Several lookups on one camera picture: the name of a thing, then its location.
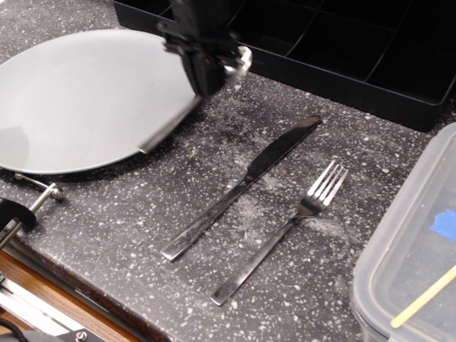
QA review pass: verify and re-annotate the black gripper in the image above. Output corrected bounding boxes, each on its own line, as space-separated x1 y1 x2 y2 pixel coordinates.
157 1 240 97

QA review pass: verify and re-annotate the silver metal spoon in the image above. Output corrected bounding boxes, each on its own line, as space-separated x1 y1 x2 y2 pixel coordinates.
137 46 253 154

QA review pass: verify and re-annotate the grey round plate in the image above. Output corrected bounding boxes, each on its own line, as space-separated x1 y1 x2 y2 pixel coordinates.
1 29 199 175

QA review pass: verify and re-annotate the silver table knife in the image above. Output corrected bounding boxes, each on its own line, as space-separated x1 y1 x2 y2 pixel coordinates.
160 115 321 261

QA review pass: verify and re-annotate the silver metal fork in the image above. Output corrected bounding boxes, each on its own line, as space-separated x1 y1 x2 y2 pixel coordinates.
210 162 348 306

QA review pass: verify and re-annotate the black divided organizer tray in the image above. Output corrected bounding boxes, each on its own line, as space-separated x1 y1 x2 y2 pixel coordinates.
114 1 455 131

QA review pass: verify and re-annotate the metal clamp with black knob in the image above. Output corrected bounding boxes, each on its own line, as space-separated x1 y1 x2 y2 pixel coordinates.
1 172 64 249

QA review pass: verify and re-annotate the blue tape piece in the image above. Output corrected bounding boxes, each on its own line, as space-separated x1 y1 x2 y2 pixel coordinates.
430 209 456 242

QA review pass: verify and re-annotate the clear plastic container lid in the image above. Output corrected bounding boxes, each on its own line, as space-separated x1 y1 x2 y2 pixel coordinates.
351 124 455 341

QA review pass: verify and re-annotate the wooden stick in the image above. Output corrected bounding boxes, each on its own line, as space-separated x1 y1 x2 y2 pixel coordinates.
390 266 455 328

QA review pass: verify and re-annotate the metal bracket with screw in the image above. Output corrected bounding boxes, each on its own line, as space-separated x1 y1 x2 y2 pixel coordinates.
53 328 106 342

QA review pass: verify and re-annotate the black cable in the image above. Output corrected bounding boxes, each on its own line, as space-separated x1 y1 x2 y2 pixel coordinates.
0 318 26 342

